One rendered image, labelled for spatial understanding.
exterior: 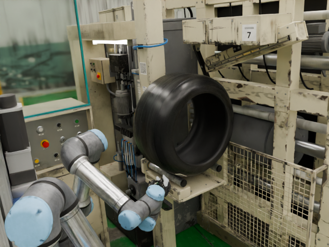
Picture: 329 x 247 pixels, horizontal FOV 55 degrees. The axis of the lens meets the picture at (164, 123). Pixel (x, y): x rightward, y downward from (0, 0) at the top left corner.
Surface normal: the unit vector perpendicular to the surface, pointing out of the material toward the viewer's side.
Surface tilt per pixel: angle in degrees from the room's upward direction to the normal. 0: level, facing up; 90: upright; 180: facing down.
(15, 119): 90
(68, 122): 90
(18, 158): 90
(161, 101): 50
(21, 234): 83
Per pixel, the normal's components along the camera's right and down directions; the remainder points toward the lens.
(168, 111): -0.12, -0.13
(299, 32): 0.53, -0.09
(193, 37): -0.81, 0.22
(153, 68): 0.58, 0.21
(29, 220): -0.02, 0.18
